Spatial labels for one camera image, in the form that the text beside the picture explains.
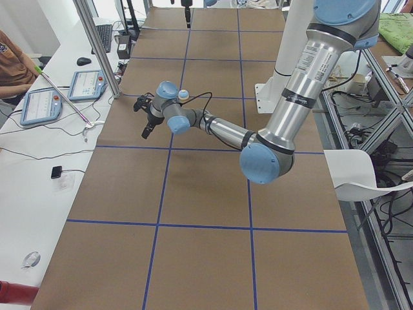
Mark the metal grabber stick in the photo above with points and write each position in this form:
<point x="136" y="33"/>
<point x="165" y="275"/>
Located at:
<point x="88" y="124"/>

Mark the right teach pendant tablet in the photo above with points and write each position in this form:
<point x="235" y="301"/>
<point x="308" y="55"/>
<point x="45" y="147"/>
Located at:
<point x="87" y="85"/>

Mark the black computer mouse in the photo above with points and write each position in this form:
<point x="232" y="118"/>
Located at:
<point x="82" y="61"/>

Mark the small black square device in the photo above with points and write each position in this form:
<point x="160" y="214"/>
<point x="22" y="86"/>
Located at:
<point x="56" y="172"/>

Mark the black power adapter box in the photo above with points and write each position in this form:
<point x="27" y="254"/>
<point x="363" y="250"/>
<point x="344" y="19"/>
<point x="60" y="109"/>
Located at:
<point x="124" y="45"/>

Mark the cardboard box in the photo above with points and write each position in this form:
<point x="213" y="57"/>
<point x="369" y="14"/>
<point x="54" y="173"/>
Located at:
<point x="356" y="85"/>

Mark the left teach pendant tablet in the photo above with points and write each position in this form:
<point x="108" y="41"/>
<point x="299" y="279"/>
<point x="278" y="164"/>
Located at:
<point x="41" y="107"/>

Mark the person in brown shirt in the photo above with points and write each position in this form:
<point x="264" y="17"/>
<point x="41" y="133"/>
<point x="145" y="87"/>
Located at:
<point x="18" y="71"/>

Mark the aluminium frame post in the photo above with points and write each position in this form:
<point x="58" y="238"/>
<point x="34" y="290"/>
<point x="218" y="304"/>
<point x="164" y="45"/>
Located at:
<point x="87" y="21"/>

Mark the black keyboard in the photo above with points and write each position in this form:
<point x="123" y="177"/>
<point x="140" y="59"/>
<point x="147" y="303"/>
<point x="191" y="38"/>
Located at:
<point x="105" y="34"/>

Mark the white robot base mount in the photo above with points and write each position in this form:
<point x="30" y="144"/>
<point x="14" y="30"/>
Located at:
<point x="267" y="94"/>

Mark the green cloth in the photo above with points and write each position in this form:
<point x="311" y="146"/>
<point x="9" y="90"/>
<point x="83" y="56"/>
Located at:
<point x="396" y="29"/>

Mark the clear plastic bag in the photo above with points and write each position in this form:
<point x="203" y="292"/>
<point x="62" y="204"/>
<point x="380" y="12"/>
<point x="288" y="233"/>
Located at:
<point x="31" y="260"/>

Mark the teach pendant tablet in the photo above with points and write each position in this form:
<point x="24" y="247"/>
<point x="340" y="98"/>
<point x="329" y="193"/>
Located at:
<point x="41" y="107"/>
<point x="87" y="85"/>

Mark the light blue call bell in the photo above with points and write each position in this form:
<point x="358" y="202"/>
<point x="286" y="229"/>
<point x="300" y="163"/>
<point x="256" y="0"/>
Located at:
<point x="183" y="95"/>

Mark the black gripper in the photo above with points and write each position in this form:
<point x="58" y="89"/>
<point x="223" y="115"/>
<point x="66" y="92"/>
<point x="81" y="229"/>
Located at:
<point x="186" y="13"/>
<point x="151" y="120"/>

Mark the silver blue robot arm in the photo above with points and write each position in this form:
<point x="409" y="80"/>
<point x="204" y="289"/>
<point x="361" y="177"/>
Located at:
<point x="319" y="33"/>

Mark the red object at edge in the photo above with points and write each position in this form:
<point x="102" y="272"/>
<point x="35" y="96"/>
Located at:
<point x="17" y="294"/>

